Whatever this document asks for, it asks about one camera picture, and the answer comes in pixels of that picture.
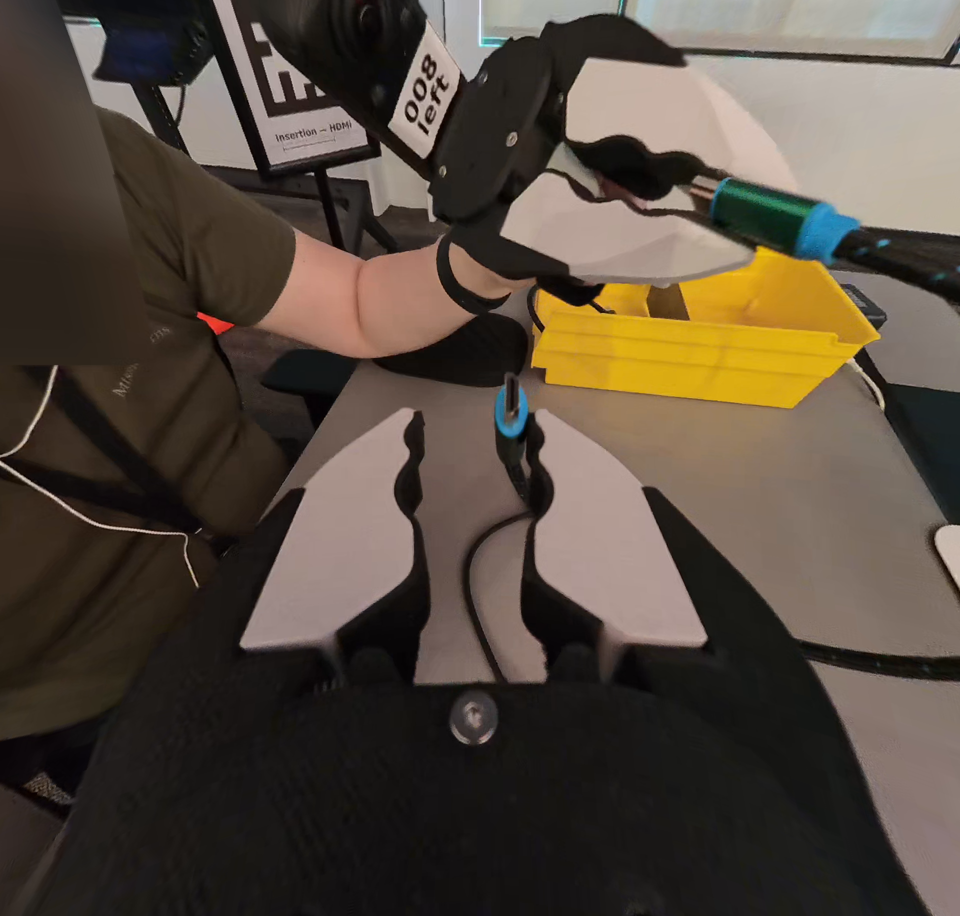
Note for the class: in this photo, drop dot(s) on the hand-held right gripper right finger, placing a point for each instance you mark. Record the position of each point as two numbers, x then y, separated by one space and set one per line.
607 556

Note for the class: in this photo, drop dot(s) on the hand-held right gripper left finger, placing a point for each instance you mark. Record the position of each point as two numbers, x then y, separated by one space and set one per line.
337 548

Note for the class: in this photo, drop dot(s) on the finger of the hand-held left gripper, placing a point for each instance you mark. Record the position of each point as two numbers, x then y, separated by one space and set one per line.
622 245
675 106

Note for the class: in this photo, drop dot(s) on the yellow plastic bin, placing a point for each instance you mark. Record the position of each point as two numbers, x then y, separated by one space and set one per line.
697 361

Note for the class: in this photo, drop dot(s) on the person's left forearm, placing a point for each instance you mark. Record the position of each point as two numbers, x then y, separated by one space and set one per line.
360 293

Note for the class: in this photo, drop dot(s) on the large paned window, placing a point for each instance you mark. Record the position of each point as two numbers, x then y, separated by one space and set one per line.
750 1

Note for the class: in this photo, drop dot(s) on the black chair armrest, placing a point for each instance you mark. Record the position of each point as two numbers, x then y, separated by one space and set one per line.
307 372

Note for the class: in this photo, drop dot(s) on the black white tag sign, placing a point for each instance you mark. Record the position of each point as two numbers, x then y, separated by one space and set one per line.
315 136

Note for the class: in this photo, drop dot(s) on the small black box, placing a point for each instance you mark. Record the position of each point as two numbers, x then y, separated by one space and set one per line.
862 305

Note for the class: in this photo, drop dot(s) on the orange object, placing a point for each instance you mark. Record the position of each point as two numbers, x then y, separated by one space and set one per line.
216 323

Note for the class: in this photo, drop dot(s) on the dark device on stand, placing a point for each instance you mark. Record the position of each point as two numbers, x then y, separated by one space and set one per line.
150 46

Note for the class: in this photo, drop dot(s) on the white rounded base plate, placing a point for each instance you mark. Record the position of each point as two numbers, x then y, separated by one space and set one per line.
951 552

